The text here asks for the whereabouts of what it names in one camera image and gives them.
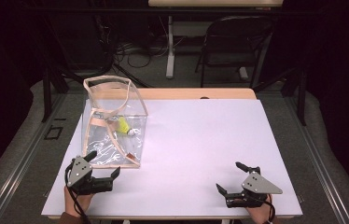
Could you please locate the black frame crossbar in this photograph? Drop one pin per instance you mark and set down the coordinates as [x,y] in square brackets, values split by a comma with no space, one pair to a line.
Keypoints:
[132,11]

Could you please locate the person's left hand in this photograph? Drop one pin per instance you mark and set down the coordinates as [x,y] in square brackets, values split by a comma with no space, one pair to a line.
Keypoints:
[73,203]

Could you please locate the black folding chair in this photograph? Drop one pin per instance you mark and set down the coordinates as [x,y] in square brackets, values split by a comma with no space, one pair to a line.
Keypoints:
[234,43]

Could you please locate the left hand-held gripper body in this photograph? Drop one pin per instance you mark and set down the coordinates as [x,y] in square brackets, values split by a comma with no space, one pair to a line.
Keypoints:
[80,177]

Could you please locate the person's right hand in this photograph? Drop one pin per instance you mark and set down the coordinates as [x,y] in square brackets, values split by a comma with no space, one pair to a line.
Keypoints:
[258,214]

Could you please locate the yellow shuttlecock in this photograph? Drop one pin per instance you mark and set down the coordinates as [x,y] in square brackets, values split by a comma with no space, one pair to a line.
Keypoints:
[124,127]

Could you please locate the black frame post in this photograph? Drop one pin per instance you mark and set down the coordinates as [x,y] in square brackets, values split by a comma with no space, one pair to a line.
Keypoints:
[46,93]

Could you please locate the wooden table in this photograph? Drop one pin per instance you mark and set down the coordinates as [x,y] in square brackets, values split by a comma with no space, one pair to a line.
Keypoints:
[178,93]

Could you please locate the white-legged desk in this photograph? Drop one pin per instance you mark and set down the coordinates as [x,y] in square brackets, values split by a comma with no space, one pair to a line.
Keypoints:
[170,46]

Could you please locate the metal floor rail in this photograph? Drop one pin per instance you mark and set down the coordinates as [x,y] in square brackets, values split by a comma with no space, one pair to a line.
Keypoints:
[318,158]
[23,158]

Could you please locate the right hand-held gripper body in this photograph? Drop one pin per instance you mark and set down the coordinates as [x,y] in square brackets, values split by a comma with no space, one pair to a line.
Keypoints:
[258,185]

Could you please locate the white table board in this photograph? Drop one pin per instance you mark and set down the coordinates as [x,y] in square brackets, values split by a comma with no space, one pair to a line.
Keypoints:
[188,161]

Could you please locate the clear plastic bag beige trim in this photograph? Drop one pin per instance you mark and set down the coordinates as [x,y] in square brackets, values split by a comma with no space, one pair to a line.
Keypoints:
[107,146]

